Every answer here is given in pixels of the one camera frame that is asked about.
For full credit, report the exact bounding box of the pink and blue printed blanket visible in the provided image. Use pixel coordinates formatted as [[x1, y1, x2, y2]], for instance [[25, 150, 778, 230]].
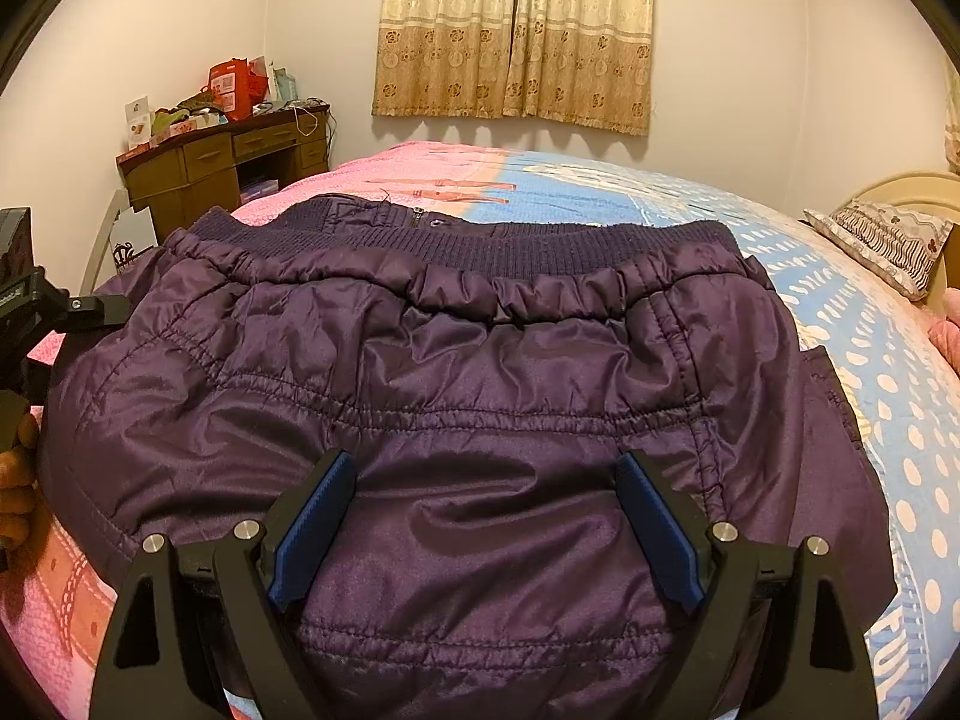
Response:
[[0, 139, 960, 720]]

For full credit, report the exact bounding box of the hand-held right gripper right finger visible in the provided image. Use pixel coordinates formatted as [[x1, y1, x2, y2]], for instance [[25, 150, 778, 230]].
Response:
[[615, 448, 878, 720]]

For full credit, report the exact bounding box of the patterned pillow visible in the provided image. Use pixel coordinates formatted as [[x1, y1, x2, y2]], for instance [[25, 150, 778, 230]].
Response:
[[802, 199, 955, 302]]

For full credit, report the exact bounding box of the brown wooden desk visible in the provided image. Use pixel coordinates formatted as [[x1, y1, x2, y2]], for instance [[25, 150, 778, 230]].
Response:
[[115, 103, 332, 242]]

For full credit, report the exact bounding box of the white board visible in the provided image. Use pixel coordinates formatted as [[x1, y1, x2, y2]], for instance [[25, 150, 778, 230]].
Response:
[[78, 191, 160, 295]]

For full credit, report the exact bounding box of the red paper bag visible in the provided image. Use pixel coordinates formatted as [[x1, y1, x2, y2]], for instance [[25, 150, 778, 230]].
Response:
[[208, 57, 269, 122]]

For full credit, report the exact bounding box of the white cable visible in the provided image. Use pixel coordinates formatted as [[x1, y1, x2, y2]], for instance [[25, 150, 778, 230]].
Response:
[[289, 99, 332, 142]]

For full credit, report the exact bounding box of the white card box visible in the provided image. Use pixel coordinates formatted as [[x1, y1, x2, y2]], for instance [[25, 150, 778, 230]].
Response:
[[123, 94, 152, 152]]

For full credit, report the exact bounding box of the pink cloth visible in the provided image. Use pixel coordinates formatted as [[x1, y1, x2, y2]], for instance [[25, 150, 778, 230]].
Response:
[[925, 313, 960, 377]]

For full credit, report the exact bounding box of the pink flat box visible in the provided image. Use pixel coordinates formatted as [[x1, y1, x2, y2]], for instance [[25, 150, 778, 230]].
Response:
[[148, 117, 227, 149]]

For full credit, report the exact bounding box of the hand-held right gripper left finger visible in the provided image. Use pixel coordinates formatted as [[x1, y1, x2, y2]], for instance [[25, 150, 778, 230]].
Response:
[[88, 448, 353, 720]]

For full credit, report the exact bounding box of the beige patterned curtain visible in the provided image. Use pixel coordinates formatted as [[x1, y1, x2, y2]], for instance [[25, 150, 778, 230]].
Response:
[[372, 0, 522, 121], [504, 0, 655, 137]]

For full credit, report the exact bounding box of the cream bed headboard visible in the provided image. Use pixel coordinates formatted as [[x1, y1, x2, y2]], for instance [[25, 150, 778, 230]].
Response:
[[853, 171, 960, 316]]

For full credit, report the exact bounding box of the purple padded jacket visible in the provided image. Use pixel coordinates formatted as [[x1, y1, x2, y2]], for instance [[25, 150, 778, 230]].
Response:
[[37, 193, 898, 720]]

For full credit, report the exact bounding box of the person's left hand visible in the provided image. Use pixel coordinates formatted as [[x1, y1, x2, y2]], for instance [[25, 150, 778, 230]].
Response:
[[0, 411, 41, 552]]

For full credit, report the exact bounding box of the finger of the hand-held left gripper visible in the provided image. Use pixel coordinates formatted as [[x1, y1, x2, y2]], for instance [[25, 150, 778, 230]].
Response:
[[41, 292, 130, 335]]

